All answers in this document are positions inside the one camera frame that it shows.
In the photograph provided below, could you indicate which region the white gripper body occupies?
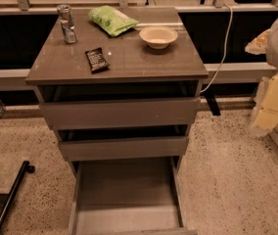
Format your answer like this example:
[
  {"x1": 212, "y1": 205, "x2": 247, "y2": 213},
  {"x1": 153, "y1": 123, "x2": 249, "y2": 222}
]
[{"x1": 250, "y1": 73, "x2": 278, "y2": 137}]

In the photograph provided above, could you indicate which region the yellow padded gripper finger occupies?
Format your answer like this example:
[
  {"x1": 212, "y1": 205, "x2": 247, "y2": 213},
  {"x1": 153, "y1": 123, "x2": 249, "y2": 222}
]
[{"x1": 245, "y1": 29, "x2": 270, "y2": 55}]

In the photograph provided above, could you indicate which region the black rxbar chocolate wrapper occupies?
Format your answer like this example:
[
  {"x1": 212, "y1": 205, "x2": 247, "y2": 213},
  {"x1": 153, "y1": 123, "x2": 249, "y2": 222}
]
[{"x1": 85, "y1": 47, "x2": 110, "y2": 73}]

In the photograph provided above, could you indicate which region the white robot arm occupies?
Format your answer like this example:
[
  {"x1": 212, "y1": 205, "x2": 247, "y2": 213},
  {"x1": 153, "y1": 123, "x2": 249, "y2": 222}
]
[{"x1": 245, "y1": 19, "x2": 278, "y2": 136}]

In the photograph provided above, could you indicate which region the grey top drawer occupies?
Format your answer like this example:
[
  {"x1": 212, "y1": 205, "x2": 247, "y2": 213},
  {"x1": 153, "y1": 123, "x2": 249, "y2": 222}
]
[{"x1": 40, "y1": 98, "x2": 200, "y2": 130}]

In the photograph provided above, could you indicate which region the grey drawer cabinet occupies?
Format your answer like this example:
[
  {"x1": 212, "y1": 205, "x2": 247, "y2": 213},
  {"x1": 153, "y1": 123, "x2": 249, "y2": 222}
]
[{"x1": 25, "y1": 6, "x2": 209, "y2": 168}]

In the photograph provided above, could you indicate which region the grey open bottom drawer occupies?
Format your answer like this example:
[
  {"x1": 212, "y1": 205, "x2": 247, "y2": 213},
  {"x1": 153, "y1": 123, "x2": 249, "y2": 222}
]
[{"x1": 69, "y1": 157, "x2": 198, "y2": 235}]

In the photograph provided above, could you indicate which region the grey middle drawer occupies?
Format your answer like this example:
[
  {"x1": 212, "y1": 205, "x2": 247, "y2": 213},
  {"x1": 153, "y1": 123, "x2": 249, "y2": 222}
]
[{"x1": 59, "y1": 136, "x2": 188, "y2": 162}]

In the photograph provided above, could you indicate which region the green chip bag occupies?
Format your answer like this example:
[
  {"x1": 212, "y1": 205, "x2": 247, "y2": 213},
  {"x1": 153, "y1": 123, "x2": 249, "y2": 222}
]
[{"x1": 88, "y1": 5, "x2": 139, "y2": 37}]

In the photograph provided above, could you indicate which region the silver drink can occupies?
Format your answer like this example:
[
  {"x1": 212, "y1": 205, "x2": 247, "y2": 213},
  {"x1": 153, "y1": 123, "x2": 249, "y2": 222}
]
[{"x1": 57, "y1": 5, "x2": 77, "y2": 44}]

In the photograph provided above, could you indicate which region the black metal stand leg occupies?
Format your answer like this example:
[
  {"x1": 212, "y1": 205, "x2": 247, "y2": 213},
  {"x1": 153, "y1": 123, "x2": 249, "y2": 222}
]
[{"x1": 0, "y1": 161, "x2": 35, "y2": 230}]

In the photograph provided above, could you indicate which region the white power cable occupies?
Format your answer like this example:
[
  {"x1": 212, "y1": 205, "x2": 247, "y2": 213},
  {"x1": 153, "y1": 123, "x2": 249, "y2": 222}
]
[{"x1": 199, "y1": 3, "x2": 234, "y2": 94}]

